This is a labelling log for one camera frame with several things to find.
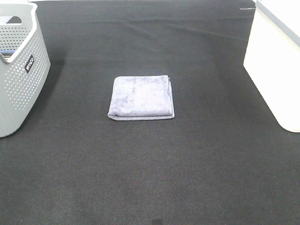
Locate white plastic storage bin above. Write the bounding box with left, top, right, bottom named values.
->
left=243, top=0, right=300, bottom=133

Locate grey perforated laundry basket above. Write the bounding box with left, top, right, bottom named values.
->
left=0, top=0, right=51, bottom=137

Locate lavender grey towel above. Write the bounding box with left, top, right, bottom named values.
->
left=108, top=75, right=175, bottom=121

